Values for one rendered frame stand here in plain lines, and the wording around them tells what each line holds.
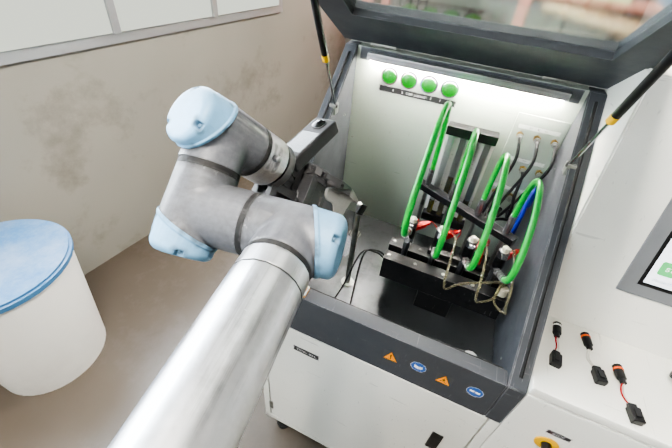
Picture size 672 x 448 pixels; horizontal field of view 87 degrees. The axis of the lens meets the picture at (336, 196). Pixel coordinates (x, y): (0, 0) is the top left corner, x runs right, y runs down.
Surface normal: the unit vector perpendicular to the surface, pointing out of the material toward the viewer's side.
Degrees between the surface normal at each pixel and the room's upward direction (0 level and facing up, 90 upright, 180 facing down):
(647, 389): 0
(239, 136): 73
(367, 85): 90
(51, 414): 0
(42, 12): 90
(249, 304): 14
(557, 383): 0
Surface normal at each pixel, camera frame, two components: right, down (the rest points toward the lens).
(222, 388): 0.58, -0.53
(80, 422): 0.08, -0.79
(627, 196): -0.36, 0.32
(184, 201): -0.12, -0.24
